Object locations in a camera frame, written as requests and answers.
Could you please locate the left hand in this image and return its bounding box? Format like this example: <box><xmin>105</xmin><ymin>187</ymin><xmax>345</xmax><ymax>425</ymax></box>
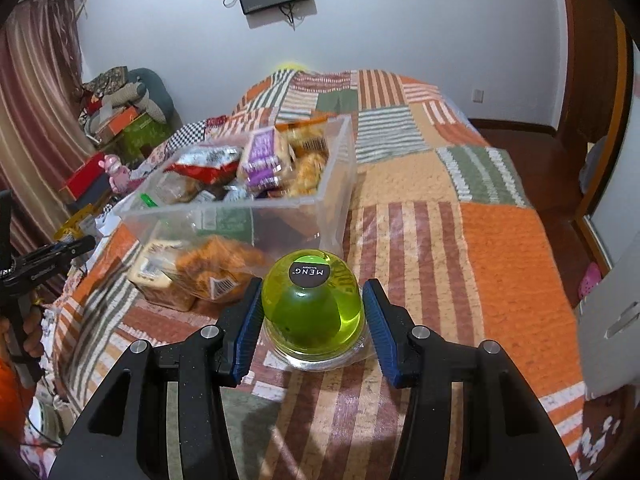
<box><xmin>0</xmin><ymin>306</ymin><xmax>43</xmax><ymax>363</ymax></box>

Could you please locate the orange shoe box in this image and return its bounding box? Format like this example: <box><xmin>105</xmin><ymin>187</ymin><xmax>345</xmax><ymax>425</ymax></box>
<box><xmin>92</xmin><ymin>106</ymin><xmax>139</xmax><ymax>145</ymax></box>

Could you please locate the grey plush elephant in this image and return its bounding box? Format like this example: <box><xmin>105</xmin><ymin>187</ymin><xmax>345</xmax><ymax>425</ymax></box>
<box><xmin>102</xmin><ymin>68</ymin><xmax>175</xmax><ymax>124</ymax></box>

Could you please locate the yellow noodle snack packet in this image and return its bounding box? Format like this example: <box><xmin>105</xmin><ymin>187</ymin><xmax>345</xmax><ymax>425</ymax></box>
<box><xmin>53</xmin><ymin>204</ymin><xmax>101</xmax><ymax>242</ymax></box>

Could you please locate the orange cookie bag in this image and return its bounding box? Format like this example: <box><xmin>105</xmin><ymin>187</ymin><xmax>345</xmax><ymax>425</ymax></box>
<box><xmin>160</xmin><ymin>235</ymin><xmax>272</xmax><ymax>304</ymax></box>

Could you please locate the orange pastry bag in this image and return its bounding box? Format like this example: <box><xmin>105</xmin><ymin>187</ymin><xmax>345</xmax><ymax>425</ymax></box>
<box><xmin>278</xmin><ymin>122</ymin><xmax>330</xmax><ymax>197</ymax></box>

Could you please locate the red white chip bag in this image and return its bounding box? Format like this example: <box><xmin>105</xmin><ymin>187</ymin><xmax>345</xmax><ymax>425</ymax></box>
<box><xmin>165</xmin><ymin>144</ymin><xmax>243</xmax><ymax>185</ymax></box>

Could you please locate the white wall socket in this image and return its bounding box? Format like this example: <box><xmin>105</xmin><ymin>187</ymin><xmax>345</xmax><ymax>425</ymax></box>
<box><xmin>472</xmin><ymin>89</ymin><xmax>484</xmax><ymax>103</ymax></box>

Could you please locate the red gift box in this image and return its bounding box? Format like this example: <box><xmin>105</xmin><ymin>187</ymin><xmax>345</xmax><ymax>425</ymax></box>
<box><xmin>58</xmin><ymin>152</ymin><xmax>105</xmax><ymax>204</ymax></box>

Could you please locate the round cookies clear bag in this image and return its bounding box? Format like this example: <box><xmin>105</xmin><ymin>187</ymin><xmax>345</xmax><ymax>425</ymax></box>
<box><xmin>140</xmin><ymin>171</ymin><xmax>203</xmax><ymax>207</ymax></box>

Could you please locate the striped red curtain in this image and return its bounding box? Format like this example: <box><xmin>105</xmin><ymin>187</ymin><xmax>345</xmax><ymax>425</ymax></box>
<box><xmin>1</xmin><ymin>0</ymin><xmax>94</xmax><ymax>255</ymax></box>

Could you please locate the patchwork striped quilt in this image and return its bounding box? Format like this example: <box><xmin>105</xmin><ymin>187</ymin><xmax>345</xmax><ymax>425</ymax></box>
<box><xmin>53</xmin><ymin>70</ymin><xmax>584</xmax><ymax>479</ymax></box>

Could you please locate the brown wooden door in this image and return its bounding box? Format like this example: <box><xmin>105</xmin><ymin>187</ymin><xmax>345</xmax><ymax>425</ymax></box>
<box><xmin>553</xmin><ymin>0</ymin><xmax>632</xmax><ymax>230</ymax></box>

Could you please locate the clear plastic storage bin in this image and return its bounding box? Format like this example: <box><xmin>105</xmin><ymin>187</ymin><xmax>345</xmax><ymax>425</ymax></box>
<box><xmin>120</xmin><ymin>115</ymin><xmax>357</xmax><ymax>259</ymax></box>

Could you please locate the white cabinet with handle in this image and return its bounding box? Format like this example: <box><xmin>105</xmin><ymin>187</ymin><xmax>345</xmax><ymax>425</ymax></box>
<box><xmin>576</xmin><ymin>237</ymin><xmax>640</xmax><ymax>400</ymax></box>

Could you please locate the green jelly cup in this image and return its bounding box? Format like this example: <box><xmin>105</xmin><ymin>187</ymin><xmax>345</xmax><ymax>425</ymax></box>
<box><xmin>262</xmin><ymin>249</ymin><xmax>373</xmax><ymax>372</ymax></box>

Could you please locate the green storage box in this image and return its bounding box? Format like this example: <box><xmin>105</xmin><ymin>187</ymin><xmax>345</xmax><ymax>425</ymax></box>
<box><xmin>112</xmin><ymin>114</ymin><xmax>171</xmax><ymax>164</ymax></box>

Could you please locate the pink plush toy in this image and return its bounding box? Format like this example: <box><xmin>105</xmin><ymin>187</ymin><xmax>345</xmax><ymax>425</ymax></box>
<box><xmin>99</xmin><ymin>154</ymin><xmax>130</xmax><ymax>195</ymax></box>

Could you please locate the purple label bread pack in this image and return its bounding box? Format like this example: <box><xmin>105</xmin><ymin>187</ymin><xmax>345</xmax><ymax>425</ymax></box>
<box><xmin>236</xmin><ymin>127</ymin><xmax>294</xmax><ymax>191</ymax></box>

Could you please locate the gold foil snack pack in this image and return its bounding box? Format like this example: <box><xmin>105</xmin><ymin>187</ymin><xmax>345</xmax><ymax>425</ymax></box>
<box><xmin>127</xmin><ymin>240</ymin><xmax>195</xmax><ymax>312</ymax></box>

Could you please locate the yellow headboard hoop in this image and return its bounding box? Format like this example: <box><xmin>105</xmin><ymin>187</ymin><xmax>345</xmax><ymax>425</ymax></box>
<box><xmin>274</xmin><ymin>61</ymin><xmax>308</xmax><ymax>72</ymax></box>

